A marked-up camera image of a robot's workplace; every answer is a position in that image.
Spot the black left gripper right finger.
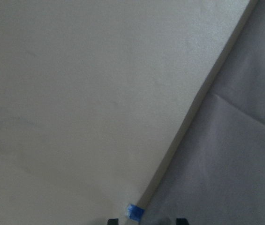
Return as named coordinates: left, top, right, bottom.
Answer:
left=175, top=218, right=189, bottom=225

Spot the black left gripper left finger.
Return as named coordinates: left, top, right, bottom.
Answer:
left=107, top=218, right=119, bottom=225

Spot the dark brown t-shirt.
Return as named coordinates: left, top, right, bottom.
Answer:
left=141, top=0, right=265, bottom=225

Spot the blue tape stub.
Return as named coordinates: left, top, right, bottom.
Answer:
left=126, top=204, right=145, bottom=223

